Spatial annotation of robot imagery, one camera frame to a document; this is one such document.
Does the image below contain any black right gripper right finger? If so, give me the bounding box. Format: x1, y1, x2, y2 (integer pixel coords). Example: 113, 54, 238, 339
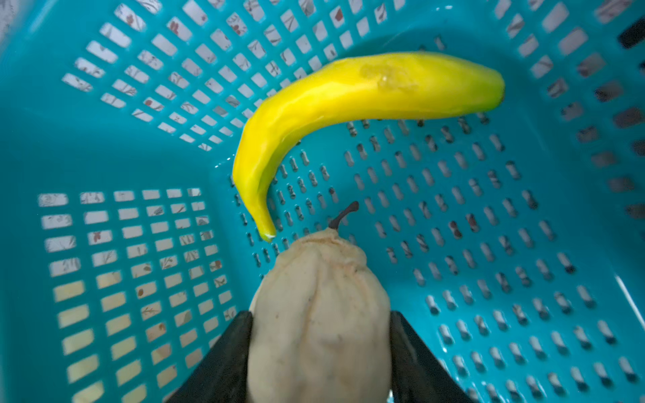
390, 311, 472, 403

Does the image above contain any beige toy pear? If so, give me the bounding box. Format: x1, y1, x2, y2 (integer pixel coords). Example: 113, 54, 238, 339
246, 201, 391, 402

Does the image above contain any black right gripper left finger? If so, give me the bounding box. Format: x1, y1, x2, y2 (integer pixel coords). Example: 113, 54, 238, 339
169, 311, 253, 403

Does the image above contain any yellow toy banana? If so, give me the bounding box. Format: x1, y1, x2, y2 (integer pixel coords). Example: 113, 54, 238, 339
233, 51, 506, 242

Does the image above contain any teal plastic basket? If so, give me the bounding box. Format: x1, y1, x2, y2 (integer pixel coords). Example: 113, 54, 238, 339
1, 1, 644, 402

